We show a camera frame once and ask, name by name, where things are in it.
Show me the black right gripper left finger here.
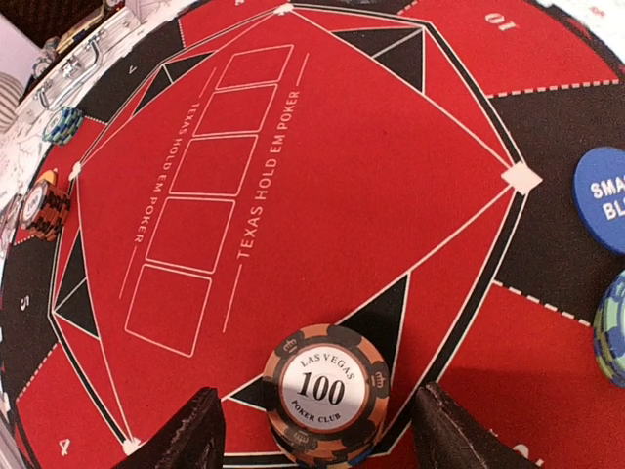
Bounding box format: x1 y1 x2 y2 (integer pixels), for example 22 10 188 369
115 387 226 469

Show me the orange black hundred chip stack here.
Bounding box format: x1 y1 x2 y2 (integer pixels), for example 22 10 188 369
19 170 71 242

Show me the blue small blind button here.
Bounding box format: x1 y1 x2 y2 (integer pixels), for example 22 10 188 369
572 147 624 255

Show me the green fifty poker chip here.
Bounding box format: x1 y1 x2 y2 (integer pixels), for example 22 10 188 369
593 272 624 388

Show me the striped grey cup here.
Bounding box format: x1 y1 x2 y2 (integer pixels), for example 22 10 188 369
0 72 24 134

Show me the round red black poker mat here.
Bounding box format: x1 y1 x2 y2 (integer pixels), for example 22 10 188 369
1 1 624 468

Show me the aluminium poker chip case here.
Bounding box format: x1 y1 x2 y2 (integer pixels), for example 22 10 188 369
0 0 157 123

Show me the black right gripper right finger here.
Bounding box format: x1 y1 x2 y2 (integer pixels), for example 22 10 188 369
412 382 536 469

